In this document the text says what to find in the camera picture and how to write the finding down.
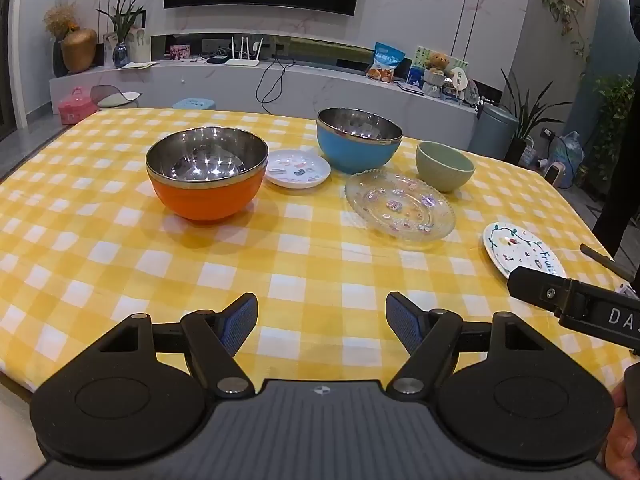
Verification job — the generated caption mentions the white round hand fan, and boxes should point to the white round hand fan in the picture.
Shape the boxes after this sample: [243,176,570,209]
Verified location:
[447,65,473,97]

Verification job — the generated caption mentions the blue steel-lined bowl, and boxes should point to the blue steel-lined bowl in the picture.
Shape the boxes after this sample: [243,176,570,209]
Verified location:
[316,107,404,175]

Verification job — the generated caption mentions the blue snack bag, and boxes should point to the blue snack bag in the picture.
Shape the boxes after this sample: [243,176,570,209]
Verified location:
[366,42,405,82]

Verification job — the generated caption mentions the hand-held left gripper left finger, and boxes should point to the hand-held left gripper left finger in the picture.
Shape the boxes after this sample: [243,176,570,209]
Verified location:
[95,292,259,397]

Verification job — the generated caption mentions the white illustrated card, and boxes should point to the white illustrated card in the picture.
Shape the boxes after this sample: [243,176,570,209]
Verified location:
[127,25,151,63]

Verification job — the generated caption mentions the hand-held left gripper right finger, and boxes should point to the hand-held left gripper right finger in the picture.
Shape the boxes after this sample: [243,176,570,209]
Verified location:
[385,292,546,397]

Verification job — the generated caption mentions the white router with antennas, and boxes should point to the white router with antennas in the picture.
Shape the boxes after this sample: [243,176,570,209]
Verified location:
[225,35,263,67]

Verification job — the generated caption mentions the green illustrated box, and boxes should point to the green illustrated box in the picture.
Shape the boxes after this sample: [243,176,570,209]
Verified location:
[411,46,468,86]

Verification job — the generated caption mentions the bushy green plant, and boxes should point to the bushy green plant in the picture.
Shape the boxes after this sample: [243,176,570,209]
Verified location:
[580,75,636,191]

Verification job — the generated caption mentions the white wrapped pot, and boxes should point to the white wrapped pot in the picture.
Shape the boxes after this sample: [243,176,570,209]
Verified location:
[422,69,446,97]

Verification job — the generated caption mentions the gold vase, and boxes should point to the gold vase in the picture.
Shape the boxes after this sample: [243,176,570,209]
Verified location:
[61,27,98,73]

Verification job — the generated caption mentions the pale green ceramic bowl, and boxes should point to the pale green ceramic bowl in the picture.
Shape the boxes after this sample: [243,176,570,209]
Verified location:
[415,141,475,193]

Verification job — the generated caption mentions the grey trash can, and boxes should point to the grey trash can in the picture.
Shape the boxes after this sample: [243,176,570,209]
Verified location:
[470,102,518,158]

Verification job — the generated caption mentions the person's right hand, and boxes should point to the person's right hand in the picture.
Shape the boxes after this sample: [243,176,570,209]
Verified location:
[611,382,640,480]

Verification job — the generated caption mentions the clear glass plate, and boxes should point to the clear glass plate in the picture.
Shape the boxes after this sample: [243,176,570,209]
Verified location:
[344,170,457,252]

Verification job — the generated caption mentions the long-leaf plant in black pot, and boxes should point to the long-leaf plant in black pot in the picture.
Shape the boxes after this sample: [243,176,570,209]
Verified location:
[500,67,573,163]

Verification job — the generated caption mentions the white plate with painted vines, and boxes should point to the white plate with painted vines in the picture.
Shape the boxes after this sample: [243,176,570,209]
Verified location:
[483,222,567,281]

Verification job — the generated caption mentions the grey chair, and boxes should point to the grey chair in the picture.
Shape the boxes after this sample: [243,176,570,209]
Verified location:
[90,83,142,109]

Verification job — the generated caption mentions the dark cloth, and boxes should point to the dark cloth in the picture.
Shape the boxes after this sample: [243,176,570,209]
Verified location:
[592,0,640,281]

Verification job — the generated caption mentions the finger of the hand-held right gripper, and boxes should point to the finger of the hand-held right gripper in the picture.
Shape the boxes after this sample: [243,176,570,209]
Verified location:
[507,266,573,317]

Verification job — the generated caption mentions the pink storage box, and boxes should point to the pink storage box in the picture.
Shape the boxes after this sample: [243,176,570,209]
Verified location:
[58,86,98,125]

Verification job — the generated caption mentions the light blue stool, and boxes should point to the light blue stool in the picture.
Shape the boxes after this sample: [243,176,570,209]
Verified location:
[171,97,217,111]

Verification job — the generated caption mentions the black cable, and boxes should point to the black cable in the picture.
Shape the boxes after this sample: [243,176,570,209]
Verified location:
[255,57,296,106]

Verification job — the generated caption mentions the dried flowers in dark vase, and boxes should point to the dried flowers in dark vase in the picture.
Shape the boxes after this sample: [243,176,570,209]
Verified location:
[44,2,81,78]

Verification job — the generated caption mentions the hanging ivy vine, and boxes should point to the hanging ivy vine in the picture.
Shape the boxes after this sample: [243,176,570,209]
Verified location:
[540,0,592,66]

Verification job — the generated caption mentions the dark stick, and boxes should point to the dark stick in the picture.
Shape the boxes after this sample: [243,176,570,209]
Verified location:
[580,244,633,281]

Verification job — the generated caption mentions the blue water bottle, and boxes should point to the blue water bottle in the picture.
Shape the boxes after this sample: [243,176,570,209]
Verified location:
[550,131,585,181]

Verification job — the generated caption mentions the orange steel-lined bowl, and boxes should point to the orange steel-lined bowl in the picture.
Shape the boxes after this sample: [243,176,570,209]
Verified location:
[145,127,269,223]

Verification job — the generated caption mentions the small white printed plate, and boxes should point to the small white printed plate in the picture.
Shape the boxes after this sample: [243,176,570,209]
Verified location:
[263,149,332,192]

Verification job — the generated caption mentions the yellow checked tablecloth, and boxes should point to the yellow checked tablecloth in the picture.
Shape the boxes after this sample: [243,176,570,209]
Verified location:
[0,106,640,393]

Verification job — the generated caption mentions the white television console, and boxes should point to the white television console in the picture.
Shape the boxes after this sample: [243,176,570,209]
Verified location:
[48,57,481,151]

